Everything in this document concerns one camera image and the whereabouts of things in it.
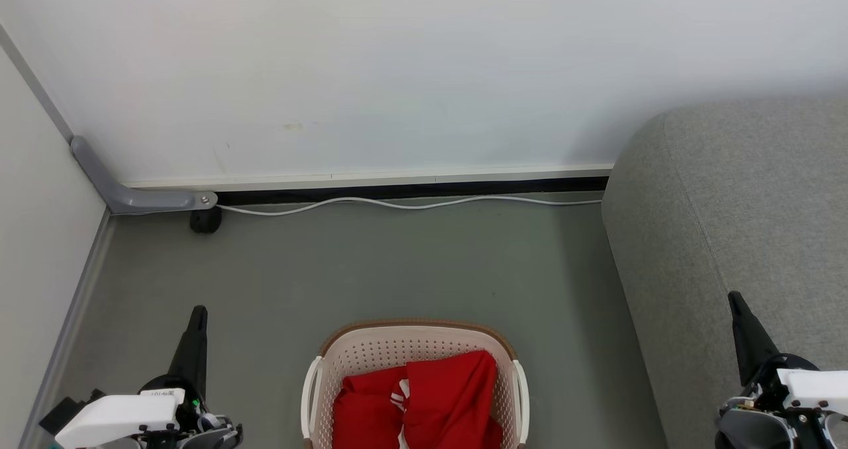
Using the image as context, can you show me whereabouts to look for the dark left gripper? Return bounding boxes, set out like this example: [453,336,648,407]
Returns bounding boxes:
[139,305,221,431]

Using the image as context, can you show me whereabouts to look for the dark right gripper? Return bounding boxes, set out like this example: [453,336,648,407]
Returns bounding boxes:
[727,291,822,411]

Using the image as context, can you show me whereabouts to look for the red and white garment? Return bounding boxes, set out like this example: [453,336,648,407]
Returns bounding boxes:
[331,350,504,449]

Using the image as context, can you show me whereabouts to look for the grey fabric sofa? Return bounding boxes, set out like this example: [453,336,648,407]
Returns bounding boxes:
[601,97,848,449]

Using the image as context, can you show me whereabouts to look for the black partition foot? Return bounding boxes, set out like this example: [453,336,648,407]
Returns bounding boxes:
[189,207,223,234]

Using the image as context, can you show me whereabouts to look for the beige perforated laundry basket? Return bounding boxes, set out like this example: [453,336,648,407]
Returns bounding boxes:
[301,319,531,449]

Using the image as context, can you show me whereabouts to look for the grey partition floor rail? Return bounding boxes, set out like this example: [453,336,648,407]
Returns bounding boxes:
[19,209,115,449]

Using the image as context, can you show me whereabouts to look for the grey metal partition bracket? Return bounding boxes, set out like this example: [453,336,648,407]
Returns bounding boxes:
[70,135,219,215]

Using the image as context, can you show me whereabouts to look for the white wall baseboard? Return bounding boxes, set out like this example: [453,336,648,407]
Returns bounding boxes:
[123,164,614,192]

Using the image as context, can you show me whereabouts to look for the white floor cable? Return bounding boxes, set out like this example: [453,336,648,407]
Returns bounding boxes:
[215,195,604,217]

